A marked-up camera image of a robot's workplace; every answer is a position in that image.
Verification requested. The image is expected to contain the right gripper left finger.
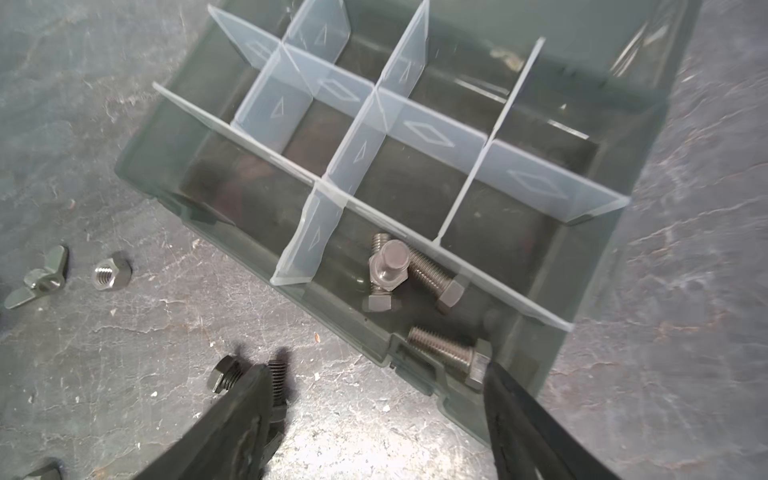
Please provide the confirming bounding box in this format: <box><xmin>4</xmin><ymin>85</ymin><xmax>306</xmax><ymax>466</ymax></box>
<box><xmin>136</xmin><ymin>365</ymin><xmax>272</xmax><ymax>479</ymax></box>

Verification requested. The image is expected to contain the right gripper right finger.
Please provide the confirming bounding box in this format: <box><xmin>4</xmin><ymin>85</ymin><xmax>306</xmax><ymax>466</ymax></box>
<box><xmin>483</xmin><ymin>362</ymin><xmax>617</xmax><ymax>479</ymax></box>

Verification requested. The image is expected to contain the silver hex bolt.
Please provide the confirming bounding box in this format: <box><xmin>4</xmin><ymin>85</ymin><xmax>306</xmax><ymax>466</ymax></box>
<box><xmin>408</xmin><ymin>247</ymin><xmax>466</xmax><ymax>312</ymax></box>

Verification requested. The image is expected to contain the black screw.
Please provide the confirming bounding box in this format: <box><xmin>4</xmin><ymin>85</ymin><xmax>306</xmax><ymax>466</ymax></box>
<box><xmin>267</xmin><ymin>358</ymin><xmax>288</xmax><ymax>423</ymax></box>

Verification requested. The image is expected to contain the black flange bolt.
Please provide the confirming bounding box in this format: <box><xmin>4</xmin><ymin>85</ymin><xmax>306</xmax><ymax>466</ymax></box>
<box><xmin>206</xmin><ymin>355</ymin><xmax>243</xmax><ymax>394</ymax></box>

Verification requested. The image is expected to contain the silver hex nut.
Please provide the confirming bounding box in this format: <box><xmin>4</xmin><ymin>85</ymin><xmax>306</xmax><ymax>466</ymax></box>
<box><xmin>91</xmin><ymin>253</ymin><xmax>132</xmax><ymax>291</ymax></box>

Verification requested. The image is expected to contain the silver wing nut right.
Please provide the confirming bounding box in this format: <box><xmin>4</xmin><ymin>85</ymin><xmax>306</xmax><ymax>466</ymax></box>
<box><xmin>4</xmin><ymin>245</ymin><xmax>69</xmax><ymax>310</ymax></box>

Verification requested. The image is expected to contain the grey compartment organizer box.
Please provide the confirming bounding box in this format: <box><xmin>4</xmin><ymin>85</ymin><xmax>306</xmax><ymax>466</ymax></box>
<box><xmin>116</xmin><ymin>1</ymin><xmax>701</xmax><ymax>441</ymax></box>

